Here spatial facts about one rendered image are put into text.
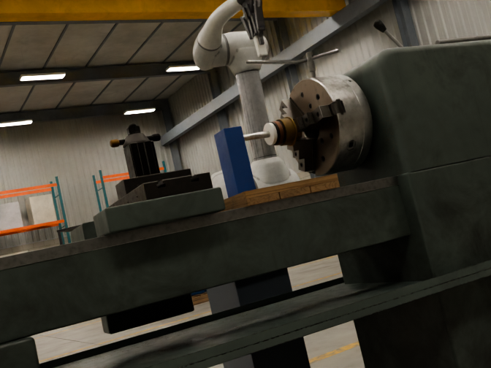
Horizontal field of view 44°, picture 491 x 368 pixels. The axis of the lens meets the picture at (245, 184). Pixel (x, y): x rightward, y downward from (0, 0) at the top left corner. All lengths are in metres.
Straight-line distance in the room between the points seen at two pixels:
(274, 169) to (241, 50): 0.51
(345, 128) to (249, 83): 0.80
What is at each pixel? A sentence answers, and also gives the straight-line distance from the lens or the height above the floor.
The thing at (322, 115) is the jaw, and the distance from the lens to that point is 1.83.
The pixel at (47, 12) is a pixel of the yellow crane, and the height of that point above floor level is 5.96.
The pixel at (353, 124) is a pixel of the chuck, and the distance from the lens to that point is 1.86.
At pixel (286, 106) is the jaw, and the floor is 1.17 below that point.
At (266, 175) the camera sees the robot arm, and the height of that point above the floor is 1.01.
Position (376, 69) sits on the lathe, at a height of 1.19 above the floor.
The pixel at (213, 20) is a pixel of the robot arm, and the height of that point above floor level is 1.61.
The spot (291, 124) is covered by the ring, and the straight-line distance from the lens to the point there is 1.88.
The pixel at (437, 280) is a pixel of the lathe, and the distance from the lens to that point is 1.77.
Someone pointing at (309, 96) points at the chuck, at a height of 1.18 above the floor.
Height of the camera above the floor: 0.79
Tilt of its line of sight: 5 degrees up
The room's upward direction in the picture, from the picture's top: 13 degrees counter-clockwise
